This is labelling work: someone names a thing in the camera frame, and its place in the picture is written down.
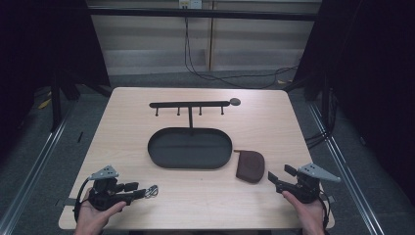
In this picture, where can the yellow tape piece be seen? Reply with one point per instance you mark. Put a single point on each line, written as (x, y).
(44, 103)

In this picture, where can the grey tape strip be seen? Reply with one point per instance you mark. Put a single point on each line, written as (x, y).
(331, 198)
(69, 201)

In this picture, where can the black horizontal frame bar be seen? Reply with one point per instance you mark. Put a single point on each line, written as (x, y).
(202, 14)

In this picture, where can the white wall socket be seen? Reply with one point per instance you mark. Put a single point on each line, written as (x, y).
(191, 4)

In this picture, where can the metal floor rail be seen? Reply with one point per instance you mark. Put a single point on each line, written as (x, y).
(345, 169)
(29, 176)

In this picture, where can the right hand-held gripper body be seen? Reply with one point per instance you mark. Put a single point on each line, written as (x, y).
(306, 187)

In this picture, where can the small black floor strip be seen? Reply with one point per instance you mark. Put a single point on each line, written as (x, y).
(80, 137)

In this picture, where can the brown pouch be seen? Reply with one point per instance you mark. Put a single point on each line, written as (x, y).
(250, 166)

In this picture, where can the black hook rack with tray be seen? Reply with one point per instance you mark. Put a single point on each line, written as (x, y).
(182, 150)

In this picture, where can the person's right hand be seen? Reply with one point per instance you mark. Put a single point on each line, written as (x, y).
(308, 213)

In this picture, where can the person's left hand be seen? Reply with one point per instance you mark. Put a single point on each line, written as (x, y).
(93, 218)

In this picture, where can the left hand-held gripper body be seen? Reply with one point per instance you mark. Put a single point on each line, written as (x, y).
(103, 196)

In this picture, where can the black curtain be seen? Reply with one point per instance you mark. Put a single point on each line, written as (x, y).
(375, 81)
(39, 49)

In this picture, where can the black stand leg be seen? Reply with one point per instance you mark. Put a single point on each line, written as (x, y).
(56, 104)

